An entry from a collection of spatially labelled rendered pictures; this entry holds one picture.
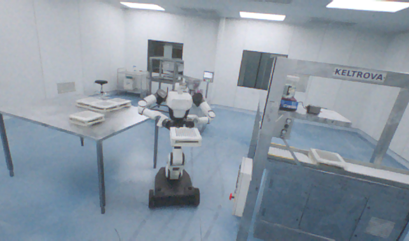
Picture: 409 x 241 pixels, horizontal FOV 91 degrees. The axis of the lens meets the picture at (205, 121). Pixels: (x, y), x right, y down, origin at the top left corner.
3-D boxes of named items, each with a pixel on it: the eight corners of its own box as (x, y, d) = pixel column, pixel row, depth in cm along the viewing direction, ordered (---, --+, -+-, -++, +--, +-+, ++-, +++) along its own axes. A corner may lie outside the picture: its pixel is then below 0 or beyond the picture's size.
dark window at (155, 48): (146, 71, 742) (148, 39, 707) (146, 71, 743) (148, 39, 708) (180, 76, 718) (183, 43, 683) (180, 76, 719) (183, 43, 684)
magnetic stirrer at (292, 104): (271, 108, 162) (273, 96, 159) (269, 102, 182) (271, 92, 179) (297, 112, 158) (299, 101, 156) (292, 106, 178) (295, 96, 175)
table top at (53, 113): (-9, 110, 223) (-10, 108, 222) (78, 95, 324) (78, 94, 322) (99, 142, 184) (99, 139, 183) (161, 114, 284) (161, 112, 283)
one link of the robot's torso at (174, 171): (165, 170, 260) (168, 150, 225) (181, 170, 265) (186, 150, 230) (165, 182, 250) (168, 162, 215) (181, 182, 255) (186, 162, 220)
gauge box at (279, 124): (261, 134, 167) (266, 111, 161) (260, 130, 177) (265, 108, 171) (288, 139, 163) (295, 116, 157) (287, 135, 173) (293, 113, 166)
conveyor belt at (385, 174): (257, 160, 180) (257, 155, 178) (257, 148, 203) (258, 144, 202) (435, 199, 153) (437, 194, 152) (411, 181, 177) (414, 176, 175)
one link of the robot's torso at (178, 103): (162, 113, 249) (164, 85, 237) (189, 115, 257) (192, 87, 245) (163, 122, 221) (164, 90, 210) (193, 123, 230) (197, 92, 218)
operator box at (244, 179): (231, 215, 105) (240, 171, 97) (235, 194, 121) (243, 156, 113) (243, 218, 104) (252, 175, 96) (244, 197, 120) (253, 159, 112)
